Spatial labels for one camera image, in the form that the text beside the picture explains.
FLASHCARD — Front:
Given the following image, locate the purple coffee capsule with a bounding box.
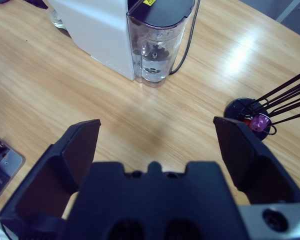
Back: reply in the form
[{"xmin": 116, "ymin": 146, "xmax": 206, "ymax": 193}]
[{"xmin": 249, "ymin": 114, "xmax": 271, "ymax": 132}]

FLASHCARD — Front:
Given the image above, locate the white capsule coffee machine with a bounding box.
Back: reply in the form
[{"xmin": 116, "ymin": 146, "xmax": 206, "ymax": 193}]
[{"xmin": 47, "ymin": 0, "xmax": 137, "ymax": 82}]

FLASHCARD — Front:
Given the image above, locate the grey metal frame leg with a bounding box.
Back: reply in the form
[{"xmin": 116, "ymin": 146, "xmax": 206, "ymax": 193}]
[{"xmin": 275, "ymin": 0, "xmax": 300, "ymax": 23}]

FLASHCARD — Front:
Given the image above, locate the black capsule holder with rods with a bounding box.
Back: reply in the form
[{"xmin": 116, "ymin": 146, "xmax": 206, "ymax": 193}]
[{"xmin": 223, "ymin": 67, "xmax": 300, "ymax": 141}]

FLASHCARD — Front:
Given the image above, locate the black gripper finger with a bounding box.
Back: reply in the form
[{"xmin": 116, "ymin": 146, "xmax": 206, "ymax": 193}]
[
  {"xmin": 0, "ymin": 118, "xmax": 102, "ymax": 240},
  {"xmin": 24, "ymin": 0, "xmax": 49, "ymax": 10},
  {"xmin": 212, "ymin": 116, "xmax": 300, "ymax": 205}
]

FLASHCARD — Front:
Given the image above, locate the black machine power cable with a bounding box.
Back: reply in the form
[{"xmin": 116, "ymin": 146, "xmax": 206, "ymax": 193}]
[{"xmin": 168, "ymin": 0, "xmax": 202, "ymax": 76}]

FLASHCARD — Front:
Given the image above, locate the clear drinking glass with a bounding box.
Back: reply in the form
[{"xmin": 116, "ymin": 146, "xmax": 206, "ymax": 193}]
[{"xmin": 47, "ymin": 7, "xmax": 67, "ymax": 30}]

